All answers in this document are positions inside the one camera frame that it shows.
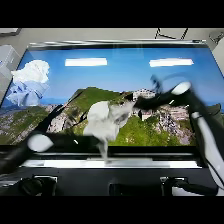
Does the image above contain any silver frame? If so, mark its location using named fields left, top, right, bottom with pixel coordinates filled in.
left=0, top=151, right=224, bottom=197

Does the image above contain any white garment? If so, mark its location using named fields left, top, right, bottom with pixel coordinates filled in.
left=11, top=59, right=51, bottom=85

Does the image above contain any pale grey garment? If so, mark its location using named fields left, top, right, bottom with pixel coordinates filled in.
left=82, top=100, right=136, bottom=165

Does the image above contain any pale blue garment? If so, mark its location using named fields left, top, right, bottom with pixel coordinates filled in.
left=5, top=79, right=50, bottom=107

